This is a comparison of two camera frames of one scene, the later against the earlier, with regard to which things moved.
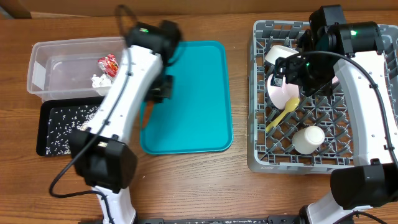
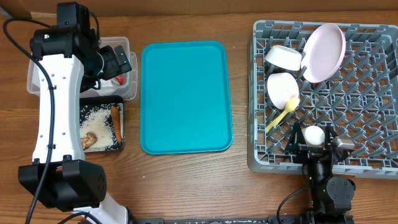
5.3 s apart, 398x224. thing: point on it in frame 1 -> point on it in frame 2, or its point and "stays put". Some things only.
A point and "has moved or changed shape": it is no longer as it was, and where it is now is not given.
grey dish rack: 290,131 stays put
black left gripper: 166,91 -> 114,68
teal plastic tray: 198,118 stays put
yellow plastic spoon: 291,104 stays put
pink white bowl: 279,96 stays put
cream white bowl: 277,51 stays put
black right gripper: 292,65 -> 307,153
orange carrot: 150,106 has moved or changed shape
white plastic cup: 306,140 stays put
